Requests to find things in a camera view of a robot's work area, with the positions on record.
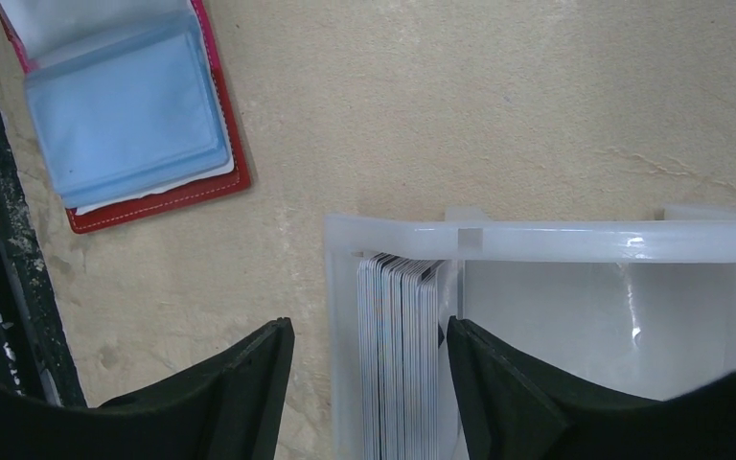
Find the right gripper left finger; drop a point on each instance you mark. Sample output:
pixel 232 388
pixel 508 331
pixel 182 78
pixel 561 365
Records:
pixel 228 406

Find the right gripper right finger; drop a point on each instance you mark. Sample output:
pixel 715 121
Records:
pixel 516 406

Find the white plastic card box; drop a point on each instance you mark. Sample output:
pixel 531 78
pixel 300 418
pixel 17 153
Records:
pixel 643 307

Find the red card holder wallet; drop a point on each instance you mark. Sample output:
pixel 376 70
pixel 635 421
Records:
pixel 129 104

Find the stack of white cards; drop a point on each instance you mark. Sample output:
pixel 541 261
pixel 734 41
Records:
pixel 399 336

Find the black front table rail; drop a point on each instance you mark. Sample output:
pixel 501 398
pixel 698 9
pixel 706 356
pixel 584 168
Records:
pixel 0 254

